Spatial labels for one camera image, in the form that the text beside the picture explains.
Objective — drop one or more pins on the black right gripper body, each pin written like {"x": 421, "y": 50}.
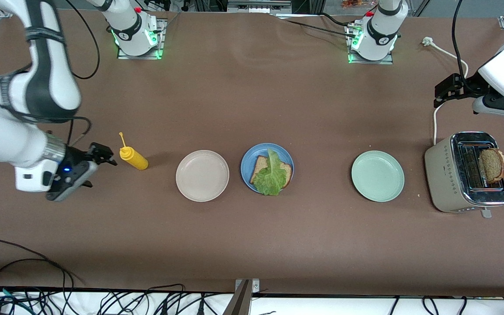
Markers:
{"x": 75, "y": 155}

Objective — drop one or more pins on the brown toast bread slice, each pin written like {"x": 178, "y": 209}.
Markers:
{"x": 260, "y": 165}
{"x": 492, "y": 166}

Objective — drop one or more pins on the yellow mustard squeeze bottle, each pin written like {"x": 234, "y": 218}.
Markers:
{"x": 136, "y": 159}

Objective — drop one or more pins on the beige chrome toaster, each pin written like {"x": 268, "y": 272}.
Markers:
{"x": 444, "y": 175}

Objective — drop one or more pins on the green lettuce leaf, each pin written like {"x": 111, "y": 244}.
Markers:
{"x": 271, "y": 177}

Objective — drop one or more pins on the silver aluminium frame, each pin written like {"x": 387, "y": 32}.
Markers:
{"x": 258, "y": 6}

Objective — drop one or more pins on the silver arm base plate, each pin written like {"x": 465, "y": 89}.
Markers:
{"x": 162, "y": 43}
{"x": 372, "y": 62}

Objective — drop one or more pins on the beige plate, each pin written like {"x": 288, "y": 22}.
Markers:
{"x": 202, "y": 176}

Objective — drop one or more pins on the blue plate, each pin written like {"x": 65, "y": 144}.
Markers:
{"x": 246, "y": 168}

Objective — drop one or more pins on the light green plate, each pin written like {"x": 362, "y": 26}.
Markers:
{"x": 377, "y": 176}

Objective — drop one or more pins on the grey metal table bracket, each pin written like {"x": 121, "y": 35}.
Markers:
{"x": 242, "y": 302}

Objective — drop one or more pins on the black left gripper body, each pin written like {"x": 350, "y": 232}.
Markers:
{"x": 470, "y": 85}

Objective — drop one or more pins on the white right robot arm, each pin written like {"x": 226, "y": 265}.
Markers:
{"x": 50, "y": 87}

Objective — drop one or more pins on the orange packet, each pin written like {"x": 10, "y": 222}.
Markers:
{"x": 355, "y": 3}

